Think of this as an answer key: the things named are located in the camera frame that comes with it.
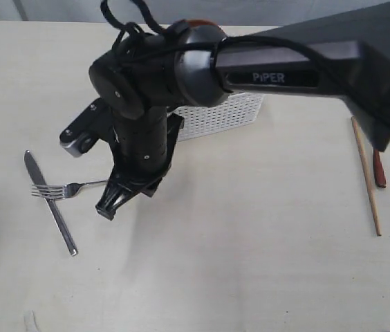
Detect tape piece on table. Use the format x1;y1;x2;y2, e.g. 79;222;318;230
24;311;39;332

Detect dark red wooden spoon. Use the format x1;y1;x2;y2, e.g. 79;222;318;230
372;149;387;188

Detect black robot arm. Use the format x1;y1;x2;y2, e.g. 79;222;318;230
89;1;390;219

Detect white perforated plastic basket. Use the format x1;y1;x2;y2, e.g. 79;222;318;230
174;93;264;141

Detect black cable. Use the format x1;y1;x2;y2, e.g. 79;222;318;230
100;0;390;139

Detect wooden chopstick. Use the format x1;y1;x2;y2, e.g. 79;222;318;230
351;116;382;237

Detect silver table knife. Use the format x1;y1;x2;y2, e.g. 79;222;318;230
24;150;78;257

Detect brown round plate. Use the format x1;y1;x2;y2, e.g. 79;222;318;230
187;19;217;27

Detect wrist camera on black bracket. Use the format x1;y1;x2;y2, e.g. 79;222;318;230
59;98;115;158

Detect silver fork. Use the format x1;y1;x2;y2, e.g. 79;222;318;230
31;180;108;200

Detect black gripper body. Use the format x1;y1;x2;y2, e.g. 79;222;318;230
89;33;179;196

